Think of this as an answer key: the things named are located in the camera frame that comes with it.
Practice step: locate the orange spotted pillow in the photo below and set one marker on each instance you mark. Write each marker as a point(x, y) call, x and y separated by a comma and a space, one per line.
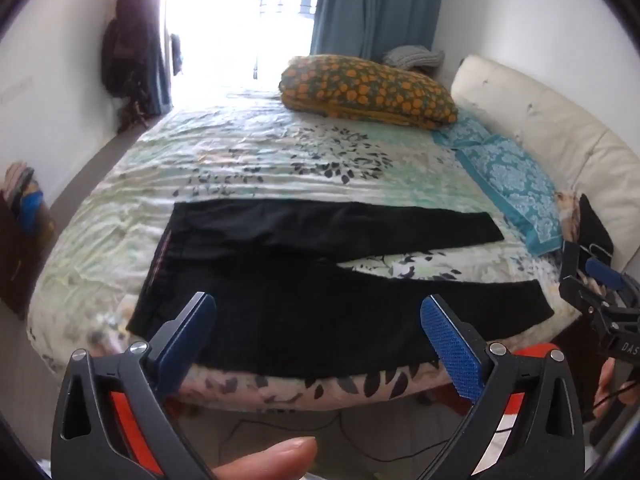
point(370, 90)

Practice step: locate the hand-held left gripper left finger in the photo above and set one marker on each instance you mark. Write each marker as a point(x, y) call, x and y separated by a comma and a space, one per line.
point(192, 340)

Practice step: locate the person's left hand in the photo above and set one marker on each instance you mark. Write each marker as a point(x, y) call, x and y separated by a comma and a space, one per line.
point(265, 460)

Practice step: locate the person's red clothing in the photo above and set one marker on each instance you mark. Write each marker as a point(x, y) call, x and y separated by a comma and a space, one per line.
point(525, 352)

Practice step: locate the black pants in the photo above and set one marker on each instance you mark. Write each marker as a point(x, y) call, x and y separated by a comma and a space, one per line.
point(310, 300)

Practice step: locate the dark hanging clothes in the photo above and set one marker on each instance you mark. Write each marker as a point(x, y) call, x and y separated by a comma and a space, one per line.
point(127, 50)

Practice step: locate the brown cabinet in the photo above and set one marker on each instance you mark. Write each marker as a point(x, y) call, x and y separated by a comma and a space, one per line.
point(25, 260)

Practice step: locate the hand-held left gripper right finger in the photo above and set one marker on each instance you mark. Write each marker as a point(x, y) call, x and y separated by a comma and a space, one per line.
point(452, 352)

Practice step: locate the grey knit blanket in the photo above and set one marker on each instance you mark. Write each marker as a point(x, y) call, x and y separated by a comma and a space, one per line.
point(412, 56)

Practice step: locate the blue curtain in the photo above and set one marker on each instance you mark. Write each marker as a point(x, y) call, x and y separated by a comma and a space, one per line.
point(164, 65)
point(375, 5)

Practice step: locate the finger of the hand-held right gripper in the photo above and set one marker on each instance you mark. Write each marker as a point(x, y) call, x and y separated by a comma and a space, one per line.
point(606, 274)
point(572, 272)

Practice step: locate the bed with floral sheet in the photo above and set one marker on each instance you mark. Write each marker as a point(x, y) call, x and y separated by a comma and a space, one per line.
point(250, 160)

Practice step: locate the white padded headboard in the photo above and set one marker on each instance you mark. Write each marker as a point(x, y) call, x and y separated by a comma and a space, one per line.
point(550, 120)

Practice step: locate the blue patterned pillow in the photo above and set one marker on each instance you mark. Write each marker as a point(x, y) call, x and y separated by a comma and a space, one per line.
point(515, 190)
point(465, 130)

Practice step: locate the black cloth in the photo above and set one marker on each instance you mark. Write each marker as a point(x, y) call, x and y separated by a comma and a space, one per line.
point(595, 230)

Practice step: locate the person's right hand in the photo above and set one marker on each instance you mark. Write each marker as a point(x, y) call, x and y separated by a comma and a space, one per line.
point(606, 385)

